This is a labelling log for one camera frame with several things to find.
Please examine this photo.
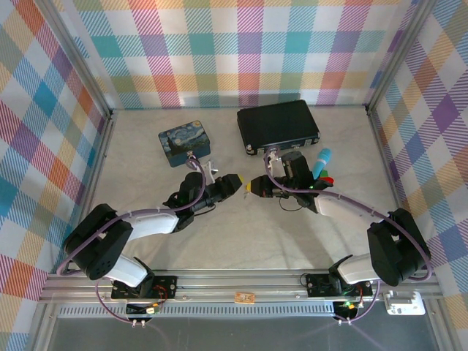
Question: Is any blue marker pen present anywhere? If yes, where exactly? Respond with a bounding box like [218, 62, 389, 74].
[311, 147, 334, 181]

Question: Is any black hard case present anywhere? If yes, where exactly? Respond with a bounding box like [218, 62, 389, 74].
[236, 99, 322, 157]

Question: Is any starry night tin box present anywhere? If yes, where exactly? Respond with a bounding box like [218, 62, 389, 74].
[157, 120, 214, 168]

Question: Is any aluminium frame post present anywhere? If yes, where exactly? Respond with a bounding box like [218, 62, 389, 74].
[365, 0, 439, 116]
[42, 0, 116, 120]

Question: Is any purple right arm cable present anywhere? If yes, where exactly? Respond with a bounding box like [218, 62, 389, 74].
[263, 145, 434, 325]

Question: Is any aluminium front rail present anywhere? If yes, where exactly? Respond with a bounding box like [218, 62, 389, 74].
[38, 268, 442, 305]

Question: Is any perforated metal strip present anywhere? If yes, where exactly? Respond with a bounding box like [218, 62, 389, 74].
[57, 305, 388, 320]

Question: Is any aluminium side rail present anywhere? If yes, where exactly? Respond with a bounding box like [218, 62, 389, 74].
[75, 109, 118, 235]
[366, 105, 403, 216]

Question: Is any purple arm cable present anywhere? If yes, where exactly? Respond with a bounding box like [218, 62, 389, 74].
[56, 150, 208, 325]
[263, 145, 434, 325]

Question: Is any white plastic bracket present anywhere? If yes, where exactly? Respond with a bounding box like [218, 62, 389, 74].
[381, 290, 427, 317]

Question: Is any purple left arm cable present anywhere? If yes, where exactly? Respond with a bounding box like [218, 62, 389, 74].
[56, 150, 208, 325]

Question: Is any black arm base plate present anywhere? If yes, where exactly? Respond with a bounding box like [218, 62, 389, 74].
[111, 276, 179, 300]
[304, 273, 374, 298]

